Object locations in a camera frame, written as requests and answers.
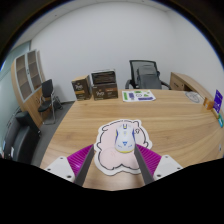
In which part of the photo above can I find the wooden side desk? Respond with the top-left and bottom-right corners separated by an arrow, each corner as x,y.
169,71 -> 214,101

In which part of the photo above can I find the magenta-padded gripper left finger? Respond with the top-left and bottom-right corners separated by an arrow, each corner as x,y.
44,143 -> 95,187

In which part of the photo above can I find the black leather sofa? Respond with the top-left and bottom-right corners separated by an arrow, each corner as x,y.
2,110 -> 41,165

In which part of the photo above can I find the grey mesh office chair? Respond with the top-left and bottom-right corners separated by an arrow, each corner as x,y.
125,59 -> 172,91

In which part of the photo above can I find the wooden shelf unit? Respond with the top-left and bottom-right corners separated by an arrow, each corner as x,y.
10,49 -> 48,128

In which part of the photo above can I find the tall brown cardboard box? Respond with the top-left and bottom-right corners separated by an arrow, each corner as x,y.
71,75 -> 93,101

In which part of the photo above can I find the white and blue computer mouse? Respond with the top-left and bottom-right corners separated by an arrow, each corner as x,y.
114,122 -> 136,154

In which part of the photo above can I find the white green printed mouse pad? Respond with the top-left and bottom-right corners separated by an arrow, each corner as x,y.
121,89 -> 157,103

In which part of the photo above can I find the purple upright package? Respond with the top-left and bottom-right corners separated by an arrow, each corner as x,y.
213,89 -> 224,114

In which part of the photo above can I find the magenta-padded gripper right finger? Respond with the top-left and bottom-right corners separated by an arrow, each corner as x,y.
133,143 -> 184,186

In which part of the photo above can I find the dark flat cardboard box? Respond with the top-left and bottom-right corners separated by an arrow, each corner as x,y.
90,68 -> 118,86

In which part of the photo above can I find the pink animal-shaped mouse pad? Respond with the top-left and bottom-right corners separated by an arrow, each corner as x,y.
93,118 -> 154,176

